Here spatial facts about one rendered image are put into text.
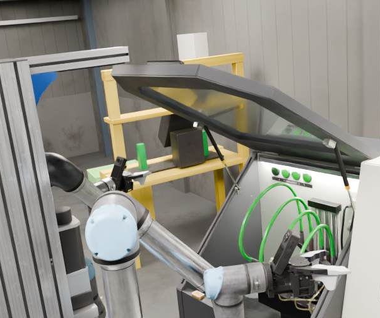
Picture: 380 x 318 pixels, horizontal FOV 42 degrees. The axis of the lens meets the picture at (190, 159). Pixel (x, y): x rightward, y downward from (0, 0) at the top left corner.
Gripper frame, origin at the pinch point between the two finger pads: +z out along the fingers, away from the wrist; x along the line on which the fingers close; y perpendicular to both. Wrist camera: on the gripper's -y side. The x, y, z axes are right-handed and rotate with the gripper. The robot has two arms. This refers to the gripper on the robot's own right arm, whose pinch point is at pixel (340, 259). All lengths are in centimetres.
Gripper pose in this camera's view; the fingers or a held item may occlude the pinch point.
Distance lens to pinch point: 135.2
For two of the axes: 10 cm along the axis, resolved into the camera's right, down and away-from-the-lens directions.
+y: 1.0, 9.9, 1.3
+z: 9.9, -1.1, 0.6
